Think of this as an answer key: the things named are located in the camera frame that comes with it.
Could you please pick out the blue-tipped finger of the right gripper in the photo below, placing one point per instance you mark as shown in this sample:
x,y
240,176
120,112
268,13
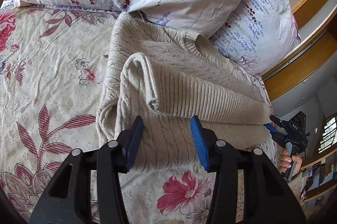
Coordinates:
x,y
271,128

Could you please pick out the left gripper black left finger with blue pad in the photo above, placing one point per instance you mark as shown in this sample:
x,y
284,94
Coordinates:
x,y
66,199

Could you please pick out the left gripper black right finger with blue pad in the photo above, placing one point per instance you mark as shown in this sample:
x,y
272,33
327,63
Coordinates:
x,y
268,198

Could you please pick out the beige cable knit sweater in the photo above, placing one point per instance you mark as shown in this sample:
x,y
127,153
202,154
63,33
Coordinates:
x,y
167,76

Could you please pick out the person's right hand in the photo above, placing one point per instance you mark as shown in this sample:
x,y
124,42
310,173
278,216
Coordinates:
x,y
287,162

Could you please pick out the window with bars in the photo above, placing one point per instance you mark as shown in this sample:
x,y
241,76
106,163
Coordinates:
x,y
329,135

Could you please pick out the wooden shelf unit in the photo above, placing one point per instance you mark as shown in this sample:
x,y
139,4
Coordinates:
x,y
320,174

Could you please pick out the blue floral pillow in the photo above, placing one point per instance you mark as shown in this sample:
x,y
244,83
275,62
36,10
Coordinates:
x,y
258,34

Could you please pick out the floral bed sheet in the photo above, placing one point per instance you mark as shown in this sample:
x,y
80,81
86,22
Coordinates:
x,y
53,66

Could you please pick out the wooden headboard frame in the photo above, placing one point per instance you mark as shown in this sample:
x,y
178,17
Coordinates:
x,y
317,26

